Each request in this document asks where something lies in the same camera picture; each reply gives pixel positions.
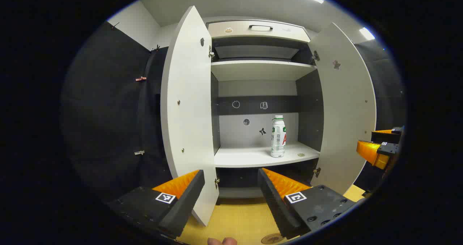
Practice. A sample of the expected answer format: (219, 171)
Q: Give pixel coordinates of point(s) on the metal door hinge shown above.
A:
(217, 182)
(316, 56)
(211, 53)
(317, 172)

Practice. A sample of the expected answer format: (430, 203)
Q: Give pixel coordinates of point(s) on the round wooden coaster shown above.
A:
(271, 239)

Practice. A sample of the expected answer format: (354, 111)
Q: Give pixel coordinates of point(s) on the white cabinet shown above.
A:
(231, 89)

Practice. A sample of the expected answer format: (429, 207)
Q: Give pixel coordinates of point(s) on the white cabinet shelf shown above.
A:
(246, 158)
(260, 71)

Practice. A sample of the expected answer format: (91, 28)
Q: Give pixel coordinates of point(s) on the small ceiling light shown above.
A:
(367, 33)

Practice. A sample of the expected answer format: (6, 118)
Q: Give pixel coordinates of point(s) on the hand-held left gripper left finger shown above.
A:
(186, 201)

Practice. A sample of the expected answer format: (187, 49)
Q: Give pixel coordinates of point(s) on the white cabinet drawer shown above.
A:
(242, 34)

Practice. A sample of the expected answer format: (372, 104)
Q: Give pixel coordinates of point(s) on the white plastic bottle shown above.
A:
(277, 143)

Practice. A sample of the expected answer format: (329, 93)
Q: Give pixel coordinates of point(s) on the white cabinet door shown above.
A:
(347, 111)
(188, 111)

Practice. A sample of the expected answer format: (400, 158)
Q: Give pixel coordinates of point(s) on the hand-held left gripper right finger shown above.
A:
(275, 205)

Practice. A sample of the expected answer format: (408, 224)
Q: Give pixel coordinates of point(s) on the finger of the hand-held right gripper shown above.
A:
(385, 136)
(370, 152)

